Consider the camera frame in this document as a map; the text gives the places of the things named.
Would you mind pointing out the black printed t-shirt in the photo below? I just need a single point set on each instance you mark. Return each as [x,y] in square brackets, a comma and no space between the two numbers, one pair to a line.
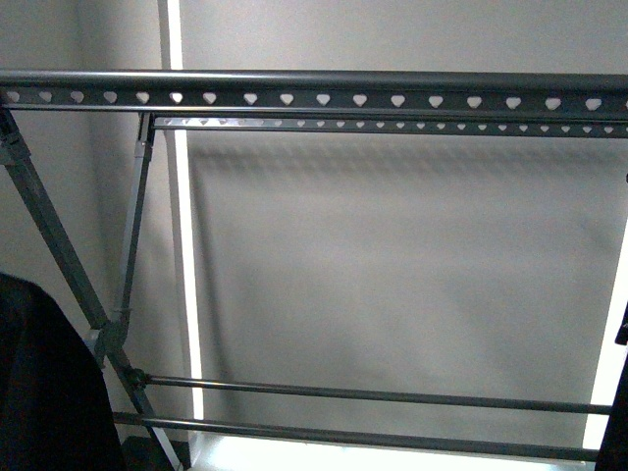
[55,409]

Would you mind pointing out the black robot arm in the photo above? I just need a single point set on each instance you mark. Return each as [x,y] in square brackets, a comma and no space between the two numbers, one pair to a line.
[612,455]

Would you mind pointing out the grey metal clothes rack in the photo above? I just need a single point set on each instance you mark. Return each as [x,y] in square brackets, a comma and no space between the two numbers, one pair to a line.
[520,105]

